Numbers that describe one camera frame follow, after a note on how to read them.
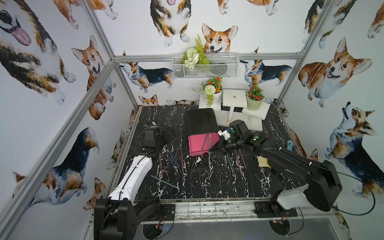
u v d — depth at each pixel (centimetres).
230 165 90
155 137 64
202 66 84
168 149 97
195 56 78
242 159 92
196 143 84
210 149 75
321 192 41
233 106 100
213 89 86
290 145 97
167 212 73
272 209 67
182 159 92
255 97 90
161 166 90
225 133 76
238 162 91
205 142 86
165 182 84
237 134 63
